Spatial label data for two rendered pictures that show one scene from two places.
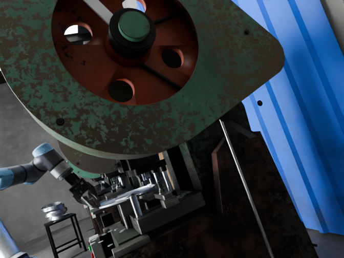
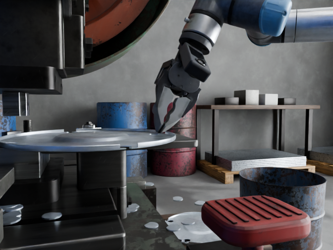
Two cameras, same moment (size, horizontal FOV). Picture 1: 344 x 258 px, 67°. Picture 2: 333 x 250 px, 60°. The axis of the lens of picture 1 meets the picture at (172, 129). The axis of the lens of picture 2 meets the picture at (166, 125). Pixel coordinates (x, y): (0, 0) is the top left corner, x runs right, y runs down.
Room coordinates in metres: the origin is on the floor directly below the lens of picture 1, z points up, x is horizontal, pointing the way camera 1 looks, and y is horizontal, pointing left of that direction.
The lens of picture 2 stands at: (1.74, 0.48, 0.84)
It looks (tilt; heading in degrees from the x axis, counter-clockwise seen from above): 4 degrees down; 184
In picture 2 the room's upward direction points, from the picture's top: straight up
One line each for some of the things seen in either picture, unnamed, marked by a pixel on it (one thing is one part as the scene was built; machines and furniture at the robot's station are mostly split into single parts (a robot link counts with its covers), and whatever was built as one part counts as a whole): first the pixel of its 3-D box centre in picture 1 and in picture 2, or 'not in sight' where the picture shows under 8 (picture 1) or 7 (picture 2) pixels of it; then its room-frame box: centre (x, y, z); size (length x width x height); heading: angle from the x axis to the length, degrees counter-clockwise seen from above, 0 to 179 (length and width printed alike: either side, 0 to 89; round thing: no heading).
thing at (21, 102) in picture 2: (145, 175); (17, 104); (1.29, 0.20, 0.84); 0.05 x 0.03 x 0.04; 21
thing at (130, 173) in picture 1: (146, 170); (6, 90); (1.30, 0.19, 0.86); 0.20 x 0.16 x 0.05; 21
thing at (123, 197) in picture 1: (126, 195); (92, 136); (1.25, 0.31, 0.78); 0.29 x 0.29 x 0.01
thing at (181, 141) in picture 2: (121, 213); (120, 172); (1.23, 0.35, 0.72); 0.25 x 0.14 x 0.14; 111
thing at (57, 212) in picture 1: (62, 228); not in sight; (3.84, 1.99, 0.40); 0.45 x 0.40 x 0.79; 33
